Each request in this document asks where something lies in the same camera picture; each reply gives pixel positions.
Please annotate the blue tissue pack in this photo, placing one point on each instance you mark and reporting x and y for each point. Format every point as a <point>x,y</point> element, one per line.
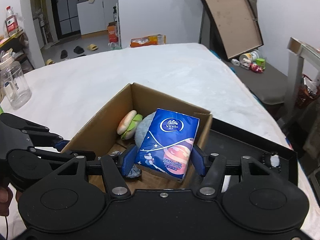
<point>167,140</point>

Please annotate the brown cardboard box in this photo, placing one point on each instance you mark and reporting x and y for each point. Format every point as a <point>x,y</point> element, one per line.
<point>105,120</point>

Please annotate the grey padded bench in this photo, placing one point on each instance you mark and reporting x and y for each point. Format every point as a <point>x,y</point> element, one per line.
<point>262,85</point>

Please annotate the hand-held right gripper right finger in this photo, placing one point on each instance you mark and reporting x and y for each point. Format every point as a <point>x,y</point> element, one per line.
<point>198,160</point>

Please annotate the burger soft toy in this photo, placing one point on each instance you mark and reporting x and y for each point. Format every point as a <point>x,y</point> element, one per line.
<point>127,125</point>

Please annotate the blue-grey fuzzy pad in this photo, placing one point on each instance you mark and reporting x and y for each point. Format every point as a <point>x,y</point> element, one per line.
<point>133,172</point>

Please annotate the person's left hand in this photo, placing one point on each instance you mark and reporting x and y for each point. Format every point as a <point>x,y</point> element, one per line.
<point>4,200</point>

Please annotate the red label water bottle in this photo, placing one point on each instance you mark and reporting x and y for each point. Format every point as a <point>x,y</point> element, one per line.
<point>11,22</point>

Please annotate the white desk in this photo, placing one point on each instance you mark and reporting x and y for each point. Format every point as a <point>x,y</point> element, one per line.
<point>297,50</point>

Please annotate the orange carton box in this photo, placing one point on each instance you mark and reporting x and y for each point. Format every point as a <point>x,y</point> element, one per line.
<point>113,32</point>

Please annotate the green toy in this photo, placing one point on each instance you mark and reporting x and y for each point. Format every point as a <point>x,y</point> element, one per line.
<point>260,62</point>

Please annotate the grey pink plush toy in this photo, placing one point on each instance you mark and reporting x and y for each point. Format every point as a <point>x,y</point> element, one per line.
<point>145,130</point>

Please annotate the orange tissue box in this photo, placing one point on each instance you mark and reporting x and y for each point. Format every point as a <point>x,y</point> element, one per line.
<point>147,40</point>

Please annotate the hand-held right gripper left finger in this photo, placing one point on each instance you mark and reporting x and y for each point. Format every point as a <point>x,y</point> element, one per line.
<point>128,162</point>

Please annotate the white jar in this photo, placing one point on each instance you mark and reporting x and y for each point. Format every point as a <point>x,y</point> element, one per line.
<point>248,57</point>

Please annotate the black tray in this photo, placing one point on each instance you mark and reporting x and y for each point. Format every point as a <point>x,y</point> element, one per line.
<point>245,140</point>

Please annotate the small white toy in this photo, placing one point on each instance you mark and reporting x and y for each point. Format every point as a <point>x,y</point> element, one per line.
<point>235,62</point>

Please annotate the red plastic basket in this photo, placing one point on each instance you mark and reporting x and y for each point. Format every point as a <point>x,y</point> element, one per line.
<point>306,92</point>

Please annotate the large black brown tray lid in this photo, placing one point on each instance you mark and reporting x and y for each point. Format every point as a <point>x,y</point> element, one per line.
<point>230,17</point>

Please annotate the red toy figure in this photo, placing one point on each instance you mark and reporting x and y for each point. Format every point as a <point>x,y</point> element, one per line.
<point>257,68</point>

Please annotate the black slipper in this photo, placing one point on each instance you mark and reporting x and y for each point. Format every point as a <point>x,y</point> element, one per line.
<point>64,54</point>
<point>78,49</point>

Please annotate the white kitchen cabinet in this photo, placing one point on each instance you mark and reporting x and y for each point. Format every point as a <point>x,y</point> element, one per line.
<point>97,15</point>

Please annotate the clear plastic water jug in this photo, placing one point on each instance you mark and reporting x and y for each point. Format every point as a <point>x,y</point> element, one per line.
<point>15,85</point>

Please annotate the dark glass panel door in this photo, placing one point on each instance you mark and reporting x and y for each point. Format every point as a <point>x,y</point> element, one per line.
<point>66,7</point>

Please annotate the yellow slipper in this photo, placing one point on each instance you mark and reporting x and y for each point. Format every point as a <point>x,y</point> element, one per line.
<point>92,47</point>
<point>50,62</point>

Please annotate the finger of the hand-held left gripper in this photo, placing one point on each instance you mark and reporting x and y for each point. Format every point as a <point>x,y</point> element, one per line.
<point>42,136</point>
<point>75,153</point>

